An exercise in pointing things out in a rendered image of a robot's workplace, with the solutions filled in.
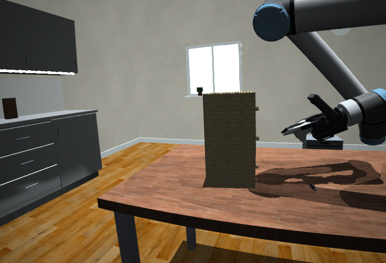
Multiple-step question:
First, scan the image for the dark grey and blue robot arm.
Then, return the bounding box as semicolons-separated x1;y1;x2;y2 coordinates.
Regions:
253;0;386;145

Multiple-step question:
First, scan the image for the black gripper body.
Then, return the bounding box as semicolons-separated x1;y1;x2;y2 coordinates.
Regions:
307;106;348;142

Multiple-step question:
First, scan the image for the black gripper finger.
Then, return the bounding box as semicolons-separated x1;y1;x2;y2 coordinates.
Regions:
283;119;322;142
281;118;308;133

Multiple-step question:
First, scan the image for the wooden chest of drawers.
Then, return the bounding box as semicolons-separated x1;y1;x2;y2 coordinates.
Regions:
203;91;256;188

